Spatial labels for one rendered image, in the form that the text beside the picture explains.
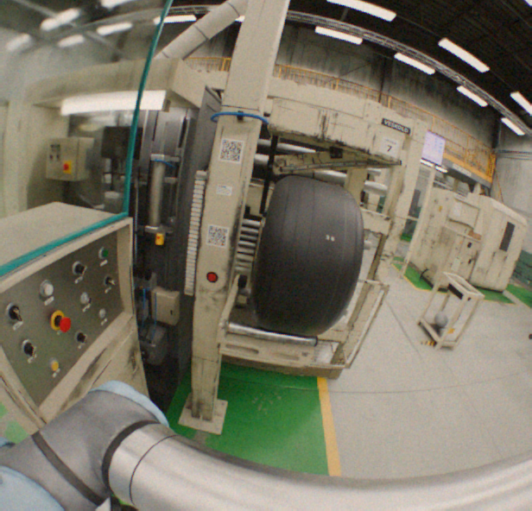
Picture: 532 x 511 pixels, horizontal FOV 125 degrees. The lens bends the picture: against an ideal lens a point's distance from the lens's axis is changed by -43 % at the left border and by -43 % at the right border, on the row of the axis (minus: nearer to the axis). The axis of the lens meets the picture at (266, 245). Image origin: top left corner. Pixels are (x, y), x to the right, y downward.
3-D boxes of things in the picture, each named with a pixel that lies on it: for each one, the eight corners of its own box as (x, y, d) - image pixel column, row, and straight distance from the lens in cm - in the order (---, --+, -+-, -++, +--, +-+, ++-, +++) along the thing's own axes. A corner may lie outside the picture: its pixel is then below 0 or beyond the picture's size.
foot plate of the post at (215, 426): (178, 423, 167) (178, 420, 164) (189, 393, 180) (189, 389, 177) (220, 434, 165) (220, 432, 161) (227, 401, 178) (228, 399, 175)
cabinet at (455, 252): (433, 291, 530) (457, 231, 509) (421, 278, 572) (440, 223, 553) (461, 295, 594) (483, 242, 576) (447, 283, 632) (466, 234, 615)
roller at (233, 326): (224, 333, 93) (225, 324, 90) (226, 326, 97) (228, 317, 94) (315, 349, 97) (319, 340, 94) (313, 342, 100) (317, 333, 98)
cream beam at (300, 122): (267, 129, 105) (274, 96, 108) (269, 135, 130) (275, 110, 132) (400, 165, 117) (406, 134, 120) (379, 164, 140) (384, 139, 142)
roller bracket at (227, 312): (215, 343, 93) (218, 323, 86) (233, 291, 124) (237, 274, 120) (224, 344, 92) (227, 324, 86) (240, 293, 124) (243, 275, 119)
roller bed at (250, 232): (216, 268, 133) (224, 215, 123) (222, 258, 146) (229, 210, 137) (251, 276, 131) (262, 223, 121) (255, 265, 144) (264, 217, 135)
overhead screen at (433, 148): (416, 155, 468) (421, 127, 481) (414, 155, 473) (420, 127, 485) (440, 166, 501) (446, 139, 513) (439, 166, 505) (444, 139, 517)
